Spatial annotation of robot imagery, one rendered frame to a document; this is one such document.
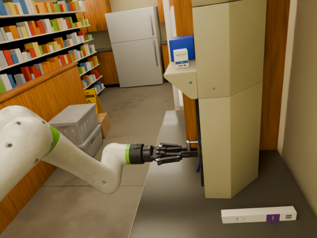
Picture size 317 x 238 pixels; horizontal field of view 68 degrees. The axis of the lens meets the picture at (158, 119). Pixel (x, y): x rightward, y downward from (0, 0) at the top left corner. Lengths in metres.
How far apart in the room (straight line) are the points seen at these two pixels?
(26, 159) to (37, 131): 0.07
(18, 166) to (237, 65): 0.72
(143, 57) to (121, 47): 0.57
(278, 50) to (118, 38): 5.04
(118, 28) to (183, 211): 5.28
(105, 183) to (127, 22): 5.15
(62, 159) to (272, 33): 1.02
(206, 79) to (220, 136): 0.23
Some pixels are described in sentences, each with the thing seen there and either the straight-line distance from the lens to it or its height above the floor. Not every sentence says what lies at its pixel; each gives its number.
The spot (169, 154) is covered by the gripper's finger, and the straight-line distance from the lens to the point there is 1.03.
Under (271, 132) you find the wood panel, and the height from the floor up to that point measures 1.05.
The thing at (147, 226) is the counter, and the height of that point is 0.94.
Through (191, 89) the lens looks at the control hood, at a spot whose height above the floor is 1.45.
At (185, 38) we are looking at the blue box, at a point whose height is 1.60.
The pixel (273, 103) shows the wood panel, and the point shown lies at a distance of 1.33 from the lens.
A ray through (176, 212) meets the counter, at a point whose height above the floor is 0.94.
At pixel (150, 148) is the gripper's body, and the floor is 1.18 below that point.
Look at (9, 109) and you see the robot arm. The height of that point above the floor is 1.51.
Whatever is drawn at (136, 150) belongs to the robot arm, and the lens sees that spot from 1.04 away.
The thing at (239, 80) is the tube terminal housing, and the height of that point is 1.45.
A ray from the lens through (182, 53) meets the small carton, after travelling 0.91.
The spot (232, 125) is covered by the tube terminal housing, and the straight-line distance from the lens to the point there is 0.93.
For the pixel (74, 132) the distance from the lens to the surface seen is 3.08.
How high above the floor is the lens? 1.72
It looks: 25 degrees down
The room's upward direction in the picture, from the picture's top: 9 degrees counter-clockwise
